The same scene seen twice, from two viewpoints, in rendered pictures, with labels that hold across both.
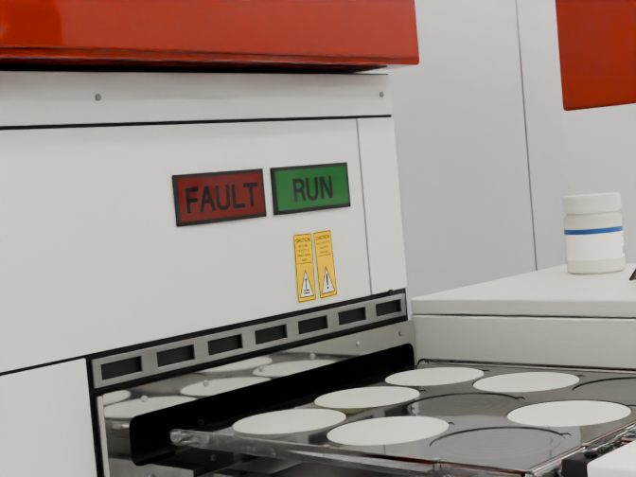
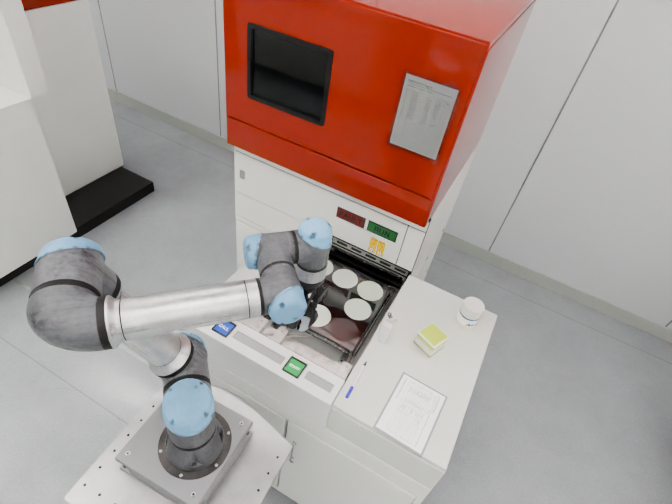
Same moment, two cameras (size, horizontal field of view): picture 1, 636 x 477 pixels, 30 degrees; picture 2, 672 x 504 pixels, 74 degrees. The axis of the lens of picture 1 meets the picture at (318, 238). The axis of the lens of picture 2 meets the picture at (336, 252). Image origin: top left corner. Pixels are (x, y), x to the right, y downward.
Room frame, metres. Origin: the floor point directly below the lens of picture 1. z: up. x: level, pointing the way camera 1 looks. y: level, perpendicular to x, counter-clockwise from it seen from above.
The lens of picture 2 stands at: (0.63, -1.12, 2.13)
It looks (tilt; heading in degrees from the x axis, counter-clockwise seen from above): 43 degrees down; 69
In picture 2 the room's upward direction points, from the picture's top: 11 degrees clockwise
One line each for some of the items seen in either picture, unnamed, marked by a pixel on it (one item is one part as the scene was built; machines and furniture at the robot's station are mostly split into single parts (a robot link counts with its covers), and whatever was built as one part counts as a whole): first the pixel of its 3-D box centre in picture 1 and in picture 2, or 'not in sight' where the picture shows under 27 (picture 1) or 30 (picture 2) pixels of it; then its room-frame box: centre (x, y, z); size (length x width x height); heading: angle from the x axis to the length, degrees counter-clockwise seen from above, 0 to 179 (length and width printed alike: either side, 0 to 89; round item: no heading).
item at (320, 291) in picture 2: not in sight; (309, 288); (0.86, -0.41, 1.30); 0.09 x 0.08 x 0.12; 47
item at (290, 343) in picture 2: not in sight; (297, 355); (0.88, -0.32, 0.87); 0.36 x 0.08 x 0.03; 138
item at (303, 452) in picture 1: (329, 455); not in sight; (0.91, 0.01, 0.90); 0.37 x 0.01 x 0.01; 48
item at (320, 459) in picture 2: not in sight; (321, 395); (1.03, -0.24, 0.41); 0.97 x 0.64 x 0.82; 138
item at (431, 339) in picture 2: not in sight; (430, 340); (1.28, -0.42, 1.00); 0.07 x 0.07 x 0.07; 25
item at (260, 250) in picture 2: not in sight; (271, 255); (0.75, -0.44, 1.45); 0.11 x 0.11 x 0.08; 4
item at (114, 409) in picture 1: (278, 398); (353, 262); (1.17, 0.05, 0.89); 0.44 x 0.02 x 0.10; 138
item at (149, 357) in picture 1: (269, 334); (356, 250); (1.17, 0.06, 0.96); 0.44 x 0.01 x 0.02; 138
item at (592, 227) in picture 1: (593, 233); (469, 313); (1.46, -0.34, 1.01); 0.07 x 0.07 x 0.10
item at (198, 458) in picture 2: not in sight; (193, 434); (0.55, -0.57, 0.95); 0.15 x 0.15 x 0.10
